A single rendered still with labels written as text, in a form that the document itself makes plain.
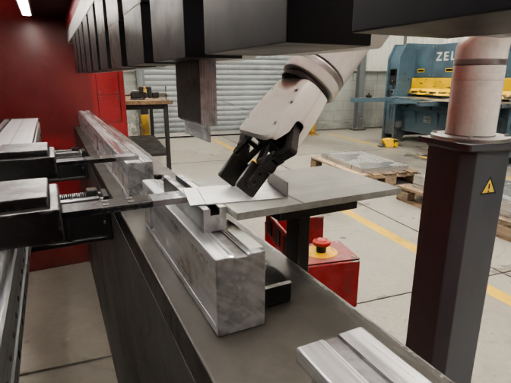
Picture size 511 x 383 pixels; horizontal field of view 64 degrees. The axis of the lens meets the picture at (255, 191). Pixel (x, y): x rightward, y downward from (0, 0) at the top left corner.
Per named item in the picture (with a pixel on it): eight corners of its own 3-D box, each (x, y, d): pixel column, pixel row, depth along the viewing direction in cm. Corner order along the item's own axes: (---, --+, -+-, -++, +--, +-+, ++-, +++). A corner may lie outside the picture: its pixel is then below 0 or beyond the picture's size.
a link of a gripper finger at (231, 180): (236, 135, 61) (211, 171, 61) (245, 137, 58) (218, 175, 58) (252, 147, 63) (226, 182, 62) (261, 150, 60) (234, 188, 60)
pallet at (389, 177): (420, 183, 461) (421, 171, 457) (357, 189, 437) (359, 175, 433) (362, 163, 571) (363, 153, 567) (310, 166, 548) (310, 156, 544)
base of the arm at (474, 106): (467, 132, 120) (476, 66, 115) (528, 141, 103) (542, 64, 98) (414, 135, 114) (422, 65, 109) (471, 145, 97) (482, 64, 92)
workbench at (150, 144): (176, 175, 497) (169, 45, 456) (111, 181, 472) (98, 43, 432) (157, 151, 660) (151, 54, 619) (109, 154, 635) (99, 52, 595)
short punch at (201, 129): (217, 142, 50) (215, 60, 47) (201, 143, 49) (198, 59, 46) (192, 132, 58) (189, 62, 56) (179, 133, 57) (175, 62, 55)
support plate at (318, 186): (401, 194, 60) (401, 188, 60) (237, 220, 49) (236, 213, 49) (328, 170, 76) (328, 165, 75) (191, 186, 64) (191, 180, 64)
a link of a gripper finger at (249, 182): (263, 143, 54) (233, 184, 53) (274, 147, 51) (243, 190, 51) (279, 157, 55) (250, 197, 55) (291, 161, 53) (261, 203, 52)
